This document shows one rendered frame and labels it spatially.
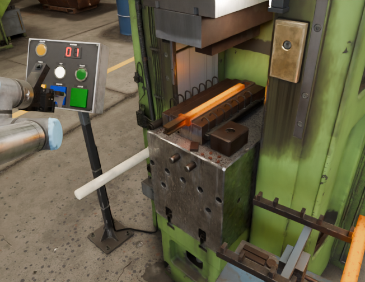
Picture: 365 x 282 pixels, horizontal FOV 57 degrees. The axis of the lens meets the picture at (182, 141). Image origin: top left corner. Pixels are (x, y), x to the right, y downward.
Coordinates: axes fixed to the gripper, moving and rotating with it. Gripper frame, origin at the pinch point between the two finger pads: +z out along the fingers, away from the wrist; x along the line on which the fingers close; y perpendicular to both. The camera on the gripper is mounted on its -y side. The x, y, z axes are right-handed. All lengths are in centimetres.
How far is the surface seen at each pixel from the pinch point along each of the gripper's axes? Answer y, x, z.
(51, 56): -14.6, -15.1, 11.1
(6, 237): 91, -72, 56
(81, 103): 2.9, 1.7, 10.3
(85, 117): 9.7, -7.9, 29.5
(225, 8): -29, 60, -13
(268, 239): 50, 81, 33
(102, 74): -9.7, 6.9, 15.6
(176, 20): -26, 44, -8
